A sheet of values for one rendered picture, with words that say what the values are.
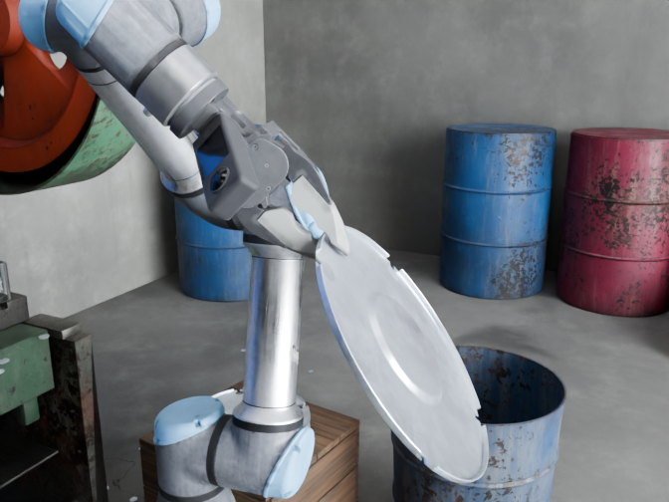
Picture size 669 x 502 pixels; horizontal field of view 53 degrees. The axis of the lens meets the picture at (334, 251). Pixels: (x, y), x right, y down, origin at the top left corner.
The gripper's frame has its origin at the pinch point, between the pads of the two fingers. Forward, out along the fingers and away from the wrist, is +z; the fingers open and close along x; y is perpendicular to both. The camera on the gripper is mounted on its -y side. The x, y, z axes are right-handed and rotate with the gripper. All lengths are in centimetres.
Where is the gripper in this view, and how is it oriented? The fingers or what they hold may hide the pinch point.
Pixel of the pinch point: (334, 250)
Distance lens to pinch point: 67.8
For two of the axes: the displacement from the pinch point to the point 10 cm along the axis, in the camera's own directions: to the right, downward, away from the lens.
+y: 0.9, -2.7, 9.6
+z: 7.0, 7.0, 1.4
